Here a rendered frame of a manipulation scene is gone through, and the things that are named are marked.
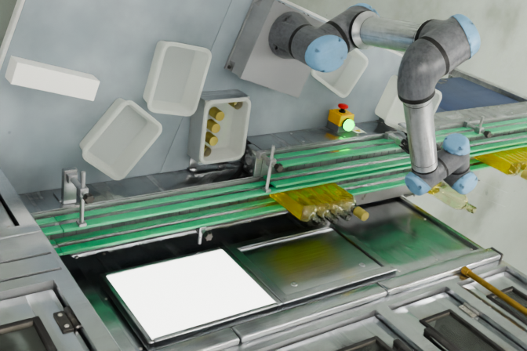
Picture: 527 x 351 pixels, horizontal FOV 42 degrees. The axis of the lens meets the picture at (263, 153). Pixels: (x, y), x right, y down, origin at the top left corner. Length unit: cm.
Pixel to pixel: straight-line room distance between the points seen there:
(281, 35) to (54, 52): 68
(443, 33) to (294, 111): 87
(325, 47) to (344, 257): 73
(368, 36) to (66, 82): 87
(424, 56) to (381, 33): 28
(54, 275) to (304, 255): 105
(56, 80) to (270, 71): 69
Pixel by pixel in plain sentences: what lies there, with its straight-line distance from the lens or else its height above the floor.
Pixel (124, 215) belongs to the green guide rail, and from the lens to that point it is 208.
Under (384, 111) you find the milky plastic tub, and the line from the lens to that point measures 230.
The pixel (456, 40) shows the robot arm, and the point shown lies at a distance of 181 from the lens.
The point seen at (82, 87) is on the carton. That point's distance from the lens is 201.
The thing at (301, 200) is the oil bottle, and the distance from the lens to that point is 231.
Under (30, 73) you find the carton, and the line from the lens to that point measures 195.
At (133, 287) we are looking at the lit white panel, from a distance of 206.
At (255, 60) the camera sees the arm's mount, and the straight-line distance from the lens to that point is 220.
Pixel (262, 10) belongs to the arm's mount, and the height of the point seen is 82.
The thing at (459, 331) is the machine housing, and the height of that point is 160.
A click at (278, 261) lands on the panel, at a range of 225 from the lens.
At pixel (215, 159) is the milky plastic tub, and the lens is 228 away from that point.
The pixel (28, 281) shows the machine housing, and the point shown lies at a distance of 147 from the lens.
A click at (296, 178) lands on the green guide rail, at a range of 238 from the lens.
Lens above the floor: 258
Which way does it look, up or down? 47 degrees down
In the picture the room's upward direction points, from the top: 126 degrees clockwise
